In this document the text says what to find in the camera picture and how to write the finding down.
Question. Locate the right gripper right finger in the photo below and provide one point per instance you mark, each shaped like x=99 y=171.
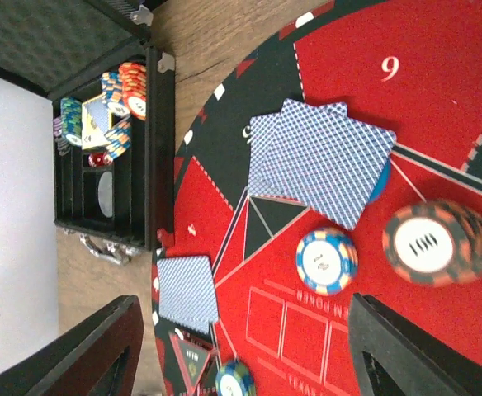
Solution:
x=393 y=356

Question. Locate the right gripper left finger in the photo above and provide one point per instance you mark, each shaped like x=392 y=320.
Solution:
x=99 y=356

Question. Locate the dealt blue playing card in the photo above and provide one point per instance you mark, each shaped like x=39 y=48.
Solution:
x=187 y=292

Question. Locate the blue chip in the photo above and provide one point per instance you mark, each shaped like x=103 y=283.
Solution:
x=326 y=261

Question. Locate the teal chip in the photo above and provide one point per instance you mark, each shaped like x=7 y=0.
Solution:
x=235 y=379

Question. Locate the dealt card top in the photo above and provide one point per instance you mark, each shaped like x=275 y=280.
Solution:
x=261 y=129
x=326 y=160

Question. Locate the blue blind button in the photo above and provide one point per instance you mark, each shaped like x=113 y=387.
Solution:
x=381 y=183

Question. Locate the red dice in case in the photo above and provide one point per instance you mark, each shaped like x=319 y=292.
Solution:
x=99 y=159

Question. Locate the round red black poker mat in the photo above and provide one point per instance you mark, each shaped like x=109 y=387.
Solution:
x=413 y=67

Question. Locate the purple chips in case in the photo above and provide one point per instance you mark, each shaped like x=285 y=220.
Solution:
x=62 y=143

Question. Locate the card deck in case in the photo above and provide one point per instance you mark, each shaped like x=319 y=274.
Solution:
x=96 y=121

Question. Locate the teal chips in case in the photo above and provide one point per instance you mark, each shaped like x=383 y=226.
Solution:
x=71 y=116

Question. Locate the black poker chip case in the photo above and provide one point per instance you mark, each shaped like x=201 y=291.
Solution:
x=58 y=49

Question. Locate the orange chips in case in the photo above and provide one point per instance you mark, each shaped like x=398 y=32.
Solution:
x=133 y=77

